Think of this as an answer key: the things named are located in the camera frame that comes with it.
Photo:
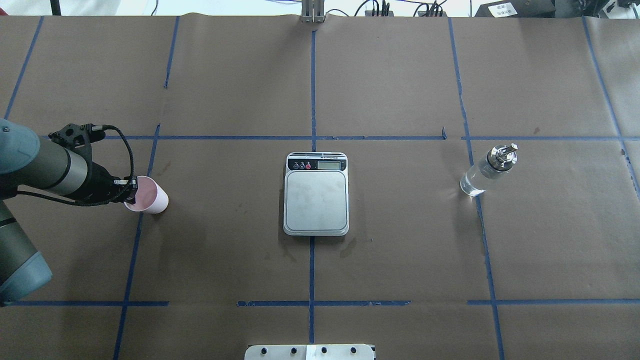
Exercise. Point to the clear glass sauce bottle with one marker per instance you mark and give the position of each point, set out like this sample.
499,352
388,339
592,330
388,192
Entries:
496,164

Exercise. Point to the aluminium frame post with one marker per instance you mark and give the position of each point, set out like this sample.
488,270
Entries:
313,11

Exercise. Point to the pink plastic cup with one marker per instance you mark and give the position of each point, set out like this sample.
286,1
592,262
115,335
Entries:
149,198

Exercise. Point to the black labelled box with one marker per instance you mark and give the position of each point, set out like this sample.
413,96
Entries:
516,9

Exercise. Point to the white digital kitchen scale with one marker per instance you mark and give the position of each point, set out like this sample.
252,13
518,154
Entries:
316,194

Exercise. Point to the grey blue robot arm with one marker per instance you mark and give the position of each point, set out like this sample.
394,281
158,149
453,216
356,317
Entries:
59,168

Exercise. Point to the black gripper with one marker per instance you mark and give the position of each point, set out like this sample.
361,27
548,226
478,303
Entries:
101,183

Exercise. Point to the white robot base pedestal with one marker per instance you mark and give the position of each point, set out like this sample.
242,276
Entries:
310,352

